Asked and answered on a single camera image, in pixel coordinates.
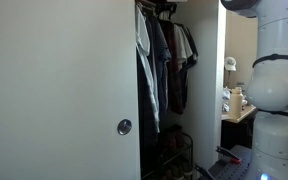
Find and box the black t-shirt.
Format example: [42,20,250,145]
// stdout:
[178,23,199,110]

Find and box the perforated grey base plate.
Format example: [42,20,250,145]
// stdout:
[206,144,254,180]

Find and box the white shirt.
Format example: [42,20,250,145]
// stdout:
[134,4,161,134]

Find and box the red plaid shirt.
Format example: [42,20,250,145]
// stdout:
[160,19,186,115]

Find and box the black metal shoe rack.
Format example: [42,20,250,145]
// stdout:
[140,131,195,180]

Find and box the navy floral print shirt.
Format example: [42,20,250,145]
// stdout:
[149,16,172,124]

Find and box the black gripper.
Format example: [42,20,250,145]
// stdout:
[154,1,179,16]

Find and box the brown suede boot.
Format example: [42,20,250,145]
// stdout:
[168,124,185,149]

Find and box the cream bottle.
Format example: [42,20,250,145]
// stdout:
[228,86,244,120]

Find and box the cream t-shirt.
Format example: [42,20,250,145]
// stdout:
[173,23,194,72]

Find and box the red black clamp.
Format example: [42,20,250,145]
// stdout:
[215,145,242,165]

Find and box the round metal door pull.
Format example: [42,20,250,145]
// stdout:
[117,118,133,136]

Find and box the white cap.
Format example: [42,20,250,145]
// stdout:
[224,56,238,72]

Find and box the light wooden desk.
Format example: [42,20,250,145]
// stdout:
[221,104,258,125]

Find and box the white sliding closet door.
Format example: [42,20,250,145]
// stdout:
[0,0,142,180]

